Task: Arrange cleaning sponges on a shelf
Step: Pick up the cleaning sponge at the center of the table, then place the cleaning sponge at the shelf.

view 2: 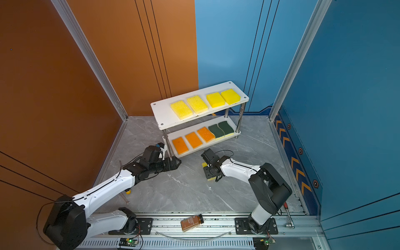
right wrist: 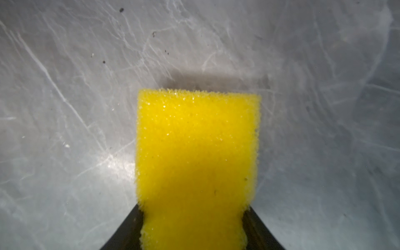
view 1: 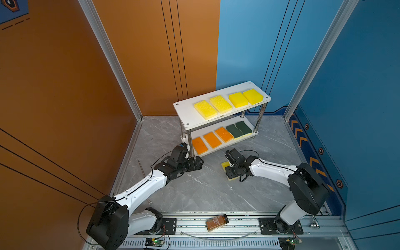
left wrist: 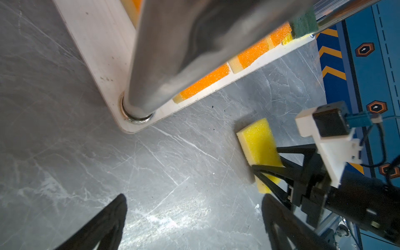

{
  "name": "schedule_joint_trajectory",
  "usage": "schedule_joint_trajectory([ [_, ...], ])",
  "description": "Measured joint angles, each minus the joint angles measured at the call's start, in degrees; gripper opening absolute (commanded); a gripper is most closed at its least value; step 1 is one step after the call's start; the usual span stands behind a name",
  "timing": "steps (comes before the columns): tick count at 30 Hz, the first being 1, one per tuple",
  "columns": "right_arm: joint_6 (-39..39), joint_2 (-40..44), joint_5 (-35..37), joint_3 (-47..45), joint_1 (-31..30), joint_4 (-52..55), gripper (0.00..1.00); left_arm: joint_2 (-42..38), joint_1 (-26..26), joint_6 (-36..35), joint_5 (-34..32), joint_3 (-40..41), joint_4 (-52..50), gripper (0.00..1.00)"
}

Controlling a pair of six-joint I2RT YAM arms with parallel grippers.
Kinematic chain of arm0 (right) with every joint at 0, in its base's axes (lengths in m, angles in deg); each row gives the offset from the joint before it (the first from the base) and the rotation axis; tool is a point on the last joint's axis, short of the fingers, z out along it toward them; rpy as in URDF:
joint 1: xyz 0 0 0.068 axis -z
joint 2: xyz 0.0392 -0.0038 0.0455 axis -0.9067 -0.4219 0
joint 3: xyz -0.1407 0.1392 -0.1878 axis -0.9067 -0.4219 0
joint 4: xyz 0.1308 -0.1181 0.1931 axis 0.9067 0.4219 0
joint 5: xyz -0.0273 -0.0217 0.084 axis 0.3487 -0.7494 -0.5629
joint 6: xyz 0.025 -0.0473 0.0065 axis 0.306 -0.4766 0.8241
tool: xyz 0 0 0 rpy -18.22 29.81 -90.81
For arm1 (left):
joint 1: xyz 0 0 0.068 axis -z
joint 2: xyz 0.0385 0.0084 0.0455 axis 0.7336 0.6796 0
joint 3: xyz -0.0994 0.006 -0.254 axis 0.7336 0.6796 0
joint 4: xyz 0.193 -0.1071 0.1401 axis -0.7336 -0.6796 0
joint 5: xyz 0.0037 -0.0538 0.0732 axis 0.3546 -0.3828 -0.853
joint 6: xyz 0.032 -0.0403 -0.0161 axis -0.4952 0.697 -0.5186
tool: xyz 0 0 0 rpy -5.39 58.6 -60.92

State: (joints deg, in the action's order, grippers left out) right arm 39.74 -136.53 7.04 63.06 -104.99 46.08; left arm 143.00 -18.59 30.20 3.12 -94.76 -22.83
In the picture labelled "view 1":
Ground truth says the thin yellow sponge sheet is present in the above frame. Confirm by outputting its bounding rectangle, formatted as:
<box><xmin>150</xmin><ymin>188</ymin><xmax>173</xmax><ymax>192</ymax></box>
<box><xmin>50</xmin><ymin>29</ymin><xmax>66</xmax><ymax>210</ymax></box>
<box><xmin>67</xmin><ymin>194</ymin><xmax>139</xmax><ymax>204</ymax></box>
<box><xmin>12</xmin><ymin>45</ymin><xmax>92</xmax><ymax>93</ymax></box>
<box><xmin>221</xmin><ymin>161</ymin><xmax>239</xmax><ymax>181</ymax></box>

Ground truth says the orange sponge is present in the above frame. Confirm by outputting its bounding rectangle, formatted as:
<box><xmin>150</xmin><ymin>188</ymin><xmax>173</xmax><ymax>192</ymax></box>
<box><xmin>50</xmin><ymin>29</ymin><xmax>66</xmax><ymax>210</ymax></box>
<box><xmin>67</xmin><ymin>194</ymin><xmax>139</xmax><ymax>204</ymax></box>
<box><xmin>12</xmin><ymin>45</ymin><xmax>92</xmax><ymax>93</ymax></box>
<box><xmin>192</xmin><ymin>137</ymin><xmax>208</xmax><ymax>155</ymax></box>
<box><xmin>203</xmin><ymin>132</ymin><xmax>222</xmax><ymax>149</ymax></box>
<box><xmin>215</xmin><ymin>127</ymin><xmax>234</xmax><ymax>143</ymax></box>

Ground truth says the green yellow sponge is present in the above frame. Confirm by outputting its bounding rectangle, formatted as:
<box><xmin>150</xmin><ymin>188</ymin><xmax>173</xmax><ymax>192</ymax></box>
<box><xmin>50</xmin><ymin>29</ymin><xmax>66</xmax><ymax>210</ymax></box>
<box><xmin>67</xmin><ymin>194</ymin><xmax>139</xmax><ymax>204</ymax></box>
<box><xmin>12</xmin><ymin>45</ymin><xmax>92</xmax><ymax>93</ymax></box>
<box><xmin>226</xmin><ymin>124</ymin><xmax>243</xmax><ymax>140</ymax></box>
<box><xmin>235</xmin><ymin>121</ymin><xmax>253</xmax><ymax>136</ymax></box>

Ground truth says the yellow sponge bottom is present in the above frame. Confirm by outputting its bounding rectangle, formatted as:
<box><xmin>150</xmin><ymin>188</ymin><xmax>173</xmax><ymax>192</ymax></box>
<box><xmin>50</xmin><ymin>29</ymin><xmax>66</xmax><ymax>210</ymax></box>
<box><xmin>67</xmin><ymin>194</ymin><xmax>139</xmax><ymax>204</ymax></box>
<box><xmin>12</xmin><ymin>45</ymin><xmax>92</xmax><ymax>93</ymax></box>
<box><xmin>209</xmin><ymin>95</ymin><xmax>232</xmax><ymax>114</ymax></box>

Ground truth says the yellow sponge top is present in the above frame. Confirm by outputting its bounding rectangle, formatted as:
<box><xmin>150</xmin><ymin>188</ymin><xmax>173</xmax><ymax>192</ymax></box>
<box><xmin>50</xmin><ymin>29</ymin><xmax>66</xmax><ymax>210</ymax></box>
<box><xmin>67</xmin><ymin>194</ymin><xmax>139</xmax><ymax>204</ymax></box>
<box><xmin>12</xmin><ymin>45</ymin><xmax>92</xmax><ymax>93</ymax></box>
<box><xmin>243</xmin><ymin>89</ymin><xmax>264</xmax><ymax>105</ymax></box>

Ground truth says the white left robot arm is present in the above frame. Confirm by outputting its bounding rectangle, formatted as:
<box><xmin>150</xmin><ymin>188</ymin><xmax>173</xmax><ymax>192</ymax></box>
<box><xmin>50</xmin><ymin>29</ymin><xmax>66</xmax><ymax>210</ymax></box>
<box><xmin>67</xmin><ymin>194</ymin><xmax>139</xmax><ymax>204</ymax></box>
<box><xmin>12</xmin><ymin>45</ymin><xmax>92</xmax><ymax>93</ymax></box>
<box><xmin>86</xmin><ymin>143</ymin><xmax>204</xmax><ymax>250</ymax></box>

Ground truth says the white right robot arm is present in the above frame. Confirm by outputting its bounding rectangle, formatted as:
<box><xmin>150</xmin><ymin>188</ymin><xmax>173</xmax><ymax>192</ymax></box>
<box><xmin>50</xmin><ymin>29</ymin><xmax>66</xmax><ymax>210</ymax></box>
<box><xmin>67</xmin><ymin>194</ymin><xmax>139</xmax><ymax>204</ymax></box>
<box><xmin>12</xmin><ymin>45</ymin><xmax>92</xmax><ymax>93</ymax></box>
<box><xmin>225</xmin><ymin>149</ymin><xmax>331</xmax><ymax>234</ymax></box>

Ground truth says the white two-tier metal shelf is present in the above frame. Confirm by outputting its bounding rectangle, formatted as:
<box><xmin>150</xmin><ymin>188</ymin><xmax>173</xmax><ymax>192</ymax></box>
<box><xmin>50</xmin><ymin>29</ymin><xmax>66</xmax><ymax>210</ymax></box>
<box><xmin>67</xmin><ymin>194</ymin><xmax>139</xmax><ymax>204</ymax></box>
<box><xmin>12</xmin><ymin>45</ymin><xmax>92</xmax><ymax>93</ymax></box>
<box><xmin>174</xmin><ymin>81</ymin><xmax>271</xmax><ymax>157</ymax></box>

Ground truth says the brown spice jar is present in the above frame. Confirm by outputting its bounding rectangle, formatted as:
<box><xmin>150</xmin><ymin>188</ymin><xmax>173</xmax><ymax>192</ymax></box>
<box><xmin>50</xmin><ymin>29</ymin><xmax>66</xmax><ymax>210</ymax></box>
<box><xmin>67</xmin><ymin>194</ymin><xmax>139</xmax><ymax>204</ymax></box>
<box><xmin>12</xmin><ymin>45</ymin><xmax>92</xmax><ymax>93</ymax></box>
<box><xmin>205</xmin><ymin>214</ymin><xmax>229</xmax><ymax>232</ymax></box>

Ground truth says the green circuit board left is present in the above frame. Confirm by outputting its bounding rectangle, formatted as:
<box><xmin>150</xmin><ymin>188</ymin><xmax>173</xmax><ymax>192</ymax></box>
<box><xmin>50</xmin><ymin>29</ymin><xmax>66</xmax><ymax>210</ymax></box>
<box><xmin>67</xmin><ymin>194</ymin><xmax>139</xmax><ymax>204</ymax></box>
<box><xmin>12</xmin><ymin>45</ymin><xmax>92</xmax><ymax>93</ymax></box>
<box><xmin>144</xmin><ymin>238</ymin><xmax>166</xmax><ymax>249</ymax></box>

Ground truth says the green circuit board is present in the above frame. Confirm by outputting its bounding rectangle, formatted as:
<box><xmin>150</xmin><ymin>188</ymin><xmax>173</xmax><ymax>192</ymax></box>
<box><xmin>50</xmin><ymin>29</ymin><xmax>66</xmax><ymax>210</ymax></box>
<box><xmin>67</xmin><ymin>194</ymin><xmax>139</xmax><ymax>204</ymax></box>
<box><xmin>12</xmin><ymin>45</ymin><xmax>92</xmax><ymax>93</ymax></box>
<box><xmin>144</xmin><ymin>238</ymin><xmax>166</xmax><ymax>249</ymax></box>
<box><xmin>279</xmin><ymin>238</ymin><xmax>303</xmax><ymax>250</ymax></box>

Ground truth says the green circuit board right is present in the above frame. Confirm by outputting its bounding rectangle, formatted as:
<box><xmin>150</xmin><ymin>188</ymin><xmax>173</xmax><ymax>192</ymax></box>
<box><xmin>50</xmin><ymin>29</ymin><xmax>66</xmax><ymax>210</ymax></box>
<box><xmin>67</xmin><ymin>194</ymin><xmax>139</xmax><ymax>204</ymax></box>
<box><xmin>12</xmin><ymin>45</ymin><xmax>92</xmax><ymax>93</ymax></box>
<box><xmin>279</xmin><ymin>238</ymin><xmax>303</xmax><ymax>250</ymax></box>

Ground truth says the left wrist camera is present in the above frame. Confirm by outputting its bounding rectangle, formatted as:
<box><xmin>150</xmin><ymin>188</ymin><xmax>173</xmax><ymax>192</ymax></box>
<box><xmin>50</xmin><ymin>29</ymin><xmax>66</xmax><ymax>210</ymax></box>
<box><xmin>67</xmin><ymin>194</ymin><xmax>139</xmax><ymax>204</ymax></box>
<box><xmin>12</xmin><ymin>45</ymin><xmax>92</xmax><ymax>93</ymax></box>
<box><xmin>180</xmin><ymin>142</ymin><xmax>188</xmax><ymax>150</ymax></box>

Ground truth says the aluminium front rail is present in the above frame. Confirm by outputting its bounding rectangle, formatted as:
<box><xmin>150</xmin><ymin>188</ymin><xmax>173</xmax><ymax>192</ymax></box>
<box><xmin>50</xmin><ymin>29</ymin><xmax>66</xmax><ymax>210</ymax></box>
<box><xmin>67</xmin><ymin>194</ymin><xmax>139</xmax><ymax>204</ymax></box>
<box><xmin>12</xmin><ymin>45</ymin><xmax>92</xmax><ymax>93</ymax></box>
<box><xmin>131</xmin><ymin>211</ymin><xmax>351</xmax><ymax>250</ymax></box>

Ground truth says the aluminium corner post left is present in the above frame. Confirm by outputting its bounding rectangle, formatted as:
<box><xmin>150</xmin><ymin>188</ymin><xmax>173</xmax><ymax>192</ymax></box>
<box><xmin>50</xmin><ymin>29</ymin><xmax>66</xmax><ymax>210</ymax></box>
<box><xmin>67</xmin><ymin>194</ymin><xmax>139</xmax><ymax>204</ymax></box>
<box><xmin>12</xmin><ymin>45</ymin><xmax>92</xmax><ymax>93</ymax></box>
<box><xmin>77</xmin><ymin>0</ymin><xmax>144</xmax><ymax>122</ymax></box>

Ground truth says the aluminium corner post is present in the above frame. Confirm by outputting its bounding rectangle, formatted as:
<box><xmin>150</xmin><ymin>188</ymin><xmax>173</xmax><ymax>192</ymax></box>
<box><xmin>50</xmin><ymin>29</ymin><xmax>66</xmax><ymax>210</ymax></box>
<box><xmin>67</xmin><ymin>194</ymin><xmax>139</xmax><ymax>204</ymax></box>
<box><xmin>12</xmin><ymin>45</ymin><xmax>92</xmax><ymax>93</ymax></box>
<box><xmin>77</xmin><ymin>0</ymin><xmax>144</xmax><ymax>122</ymax></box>
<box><xmin>283</xmin><ymin>0</ymin><xmax>359</xmax><ymax>122</ymax></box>

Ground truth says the aluminium corner post right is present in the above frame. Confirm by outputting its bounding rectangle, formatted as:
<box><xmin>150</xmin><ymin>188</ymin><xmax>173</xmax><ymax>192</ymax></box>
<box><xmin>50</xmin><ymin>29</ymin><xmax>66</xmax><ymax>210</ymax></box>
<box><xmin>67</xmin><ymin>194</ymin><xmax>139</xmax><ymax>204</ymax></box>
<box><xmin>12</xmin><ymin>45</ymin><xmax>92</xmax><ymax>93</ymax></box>
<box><xmin>283</xmin><ymin>0</ymin><xmax>359</xmax><ymax>122</ymax></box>

